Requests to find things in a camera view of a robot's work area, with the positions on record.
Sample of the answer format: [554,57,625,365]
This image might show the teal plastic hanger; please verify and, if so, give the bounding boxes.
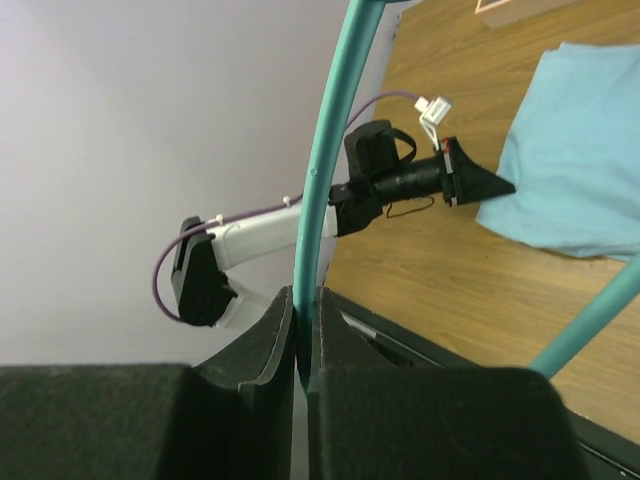
[293,1,639,389]

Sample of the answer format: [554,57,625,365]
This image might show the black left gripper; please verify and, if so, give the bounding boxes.
[329,120,516,235]

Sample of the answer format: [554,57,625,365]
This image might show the light blue trousers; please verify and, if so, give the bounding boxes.
[476,43,639,261]

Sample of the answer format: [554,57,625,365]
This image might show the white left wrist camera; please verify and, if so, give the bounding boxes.
[414,96,452,151]

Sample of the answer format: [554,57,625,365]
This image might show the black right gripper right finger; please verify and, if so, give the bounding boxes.
[305,287,589,480]

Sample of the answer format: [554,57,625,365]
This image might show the wooden compartment tray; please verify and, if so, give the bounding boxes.
[474,0,575,28]

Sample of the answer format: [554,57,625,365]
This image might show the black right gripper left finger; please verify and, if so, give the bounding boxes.
[1,288,294,479]

